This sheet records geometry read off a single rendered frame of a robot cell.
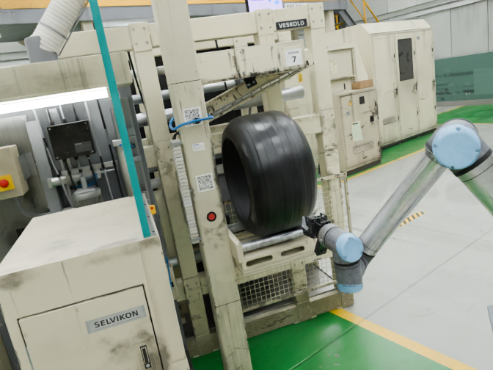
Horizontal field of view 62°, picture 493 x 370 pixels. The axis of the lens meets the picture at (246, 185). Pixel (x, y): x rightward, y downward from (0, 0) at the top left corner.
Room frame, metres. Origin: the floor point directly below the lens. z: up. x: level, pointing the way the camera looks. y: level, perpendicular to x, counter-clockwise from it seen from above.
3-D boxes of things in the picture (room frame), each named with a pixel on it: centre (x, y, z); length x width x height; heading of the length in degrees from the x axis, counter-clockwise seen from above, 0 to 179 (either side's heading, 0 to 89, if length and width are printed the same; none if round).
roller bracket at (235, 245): (1.86, 0.13, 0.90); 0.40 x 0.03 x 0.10; 16
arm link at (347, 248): (1.32, -0.30, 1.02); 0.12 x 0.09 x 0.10; 16
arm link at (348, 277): (1.33, -0.31, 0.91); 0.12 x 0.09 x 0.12; 150
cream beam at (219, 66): (2.23, -0.09, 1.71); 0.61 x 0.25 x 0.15; 106
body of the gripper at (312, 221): (1.48, -0.25, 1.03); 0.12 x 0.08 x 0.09; 16
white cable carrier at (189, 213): (1.77, 0.27, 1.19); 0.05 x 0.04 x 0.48; 16
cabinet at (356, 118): (6.49, -1.75, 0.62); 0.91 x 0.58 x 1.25; 124
